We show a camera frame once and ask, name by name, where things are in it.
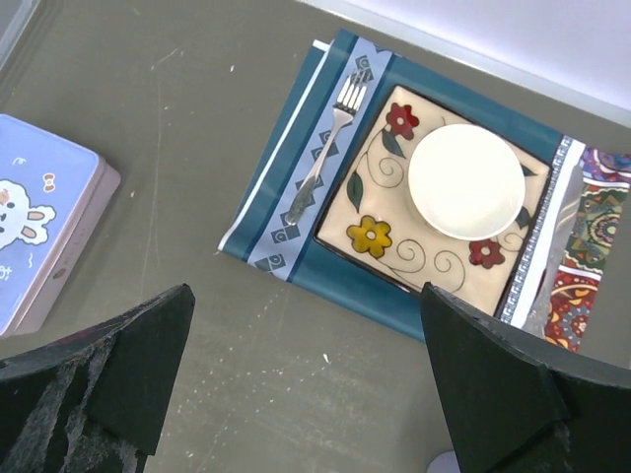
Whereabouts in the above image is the silver table knife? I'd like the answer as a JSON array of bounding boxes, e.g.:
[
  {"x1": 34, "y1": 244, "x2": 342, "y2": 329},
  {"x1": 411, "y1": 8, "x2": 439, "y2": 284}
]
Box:
[{"x1": 523, "y1": 165, "x2": 584, "y2": 339}]

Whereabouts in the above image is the blue patterned placemat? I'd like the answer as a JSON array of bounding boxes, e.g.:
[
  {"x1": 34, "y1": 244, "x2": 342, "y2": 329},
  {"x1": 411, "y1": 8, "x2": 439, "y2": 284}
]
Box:
[{"x1": 218, "y1": 30, "x2": 570, "y2": 340}]

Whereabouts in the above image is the silver fork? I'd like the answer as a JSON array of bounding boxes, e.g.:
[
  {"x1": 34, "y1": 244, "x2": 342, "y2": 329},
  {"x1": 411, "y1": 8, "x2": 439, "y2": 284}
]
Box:
[{"x1": 286, "y1": 70, "x2": 368, "y2": 226}]

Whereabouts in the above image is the cream ceramic bowl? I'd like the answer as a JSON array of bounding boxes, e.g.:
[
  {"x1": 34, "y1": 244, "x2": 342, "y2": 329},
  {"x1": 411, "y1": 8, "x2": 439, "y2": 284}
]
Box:
[{"x1": 407, "y1": 123, "x2": 526, "y2": 241}]

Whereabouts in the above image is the white cookie box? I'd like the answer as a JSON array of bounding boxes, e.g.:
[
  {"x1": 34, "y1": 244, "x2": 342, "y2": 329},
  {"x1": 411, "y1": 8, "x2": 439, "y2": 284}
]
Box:
[{"x1": 7, "y1": 162, "x2": 122, "y2": 336}]

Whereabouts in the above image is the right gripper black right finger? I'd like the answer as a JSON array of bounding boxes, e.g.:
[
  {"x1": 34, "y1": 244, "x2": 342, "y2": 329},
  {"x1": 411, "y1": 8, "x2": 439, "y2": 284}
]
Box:
[{"x1": 420, "y1": 283, "x2": 630, "y2": 472}]

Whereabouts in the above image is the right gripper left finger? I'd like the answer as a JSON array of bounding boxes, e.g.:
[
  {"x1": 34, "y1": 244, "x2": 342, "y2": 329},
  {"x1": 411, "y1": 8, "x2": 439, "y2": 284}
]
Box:
[{"x1": 1, "y1": 284, "x2": 195, "y2": 472}]

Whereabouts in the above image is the purple cup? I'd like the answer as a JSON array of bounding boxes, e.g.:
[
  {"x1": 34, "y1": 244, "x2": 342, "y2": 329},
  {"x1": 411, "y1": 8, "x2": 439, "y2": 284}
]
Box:
[{"x1": 426, "y1": 450, "x2": 460, "y2": 473}]

